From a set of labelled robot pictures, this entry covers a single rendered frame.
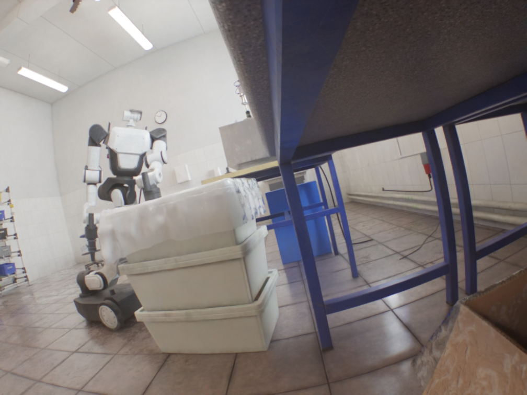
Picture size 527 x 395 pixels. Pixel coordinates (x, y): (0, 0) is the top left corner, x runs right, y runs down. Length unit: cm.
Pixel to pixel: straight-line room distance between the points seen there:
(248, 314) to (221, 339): 20
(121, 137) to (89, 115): 564
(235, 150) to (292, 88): 128
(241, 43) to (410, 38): 17
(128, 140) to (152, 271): 88
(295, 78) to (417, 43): 16
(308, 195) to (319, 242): 39
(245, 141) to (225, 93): 438
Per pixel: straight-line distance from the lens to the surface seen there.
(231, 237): 95
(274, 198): 213
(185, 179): 556
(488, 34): 36
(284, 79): 19
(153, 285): 116
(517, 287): 49
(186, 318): 111
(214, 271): 100
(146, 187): 132
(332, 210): 151
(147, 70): 674
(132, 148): 171
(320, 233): 218
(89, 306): 205
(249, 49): 22
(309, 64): 18
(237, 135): 149
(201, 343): 120
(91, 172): 174
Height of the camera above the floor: 61
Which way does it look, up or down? 1 degrees down
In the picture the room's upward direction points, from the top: 14 degrees counter-clockwise
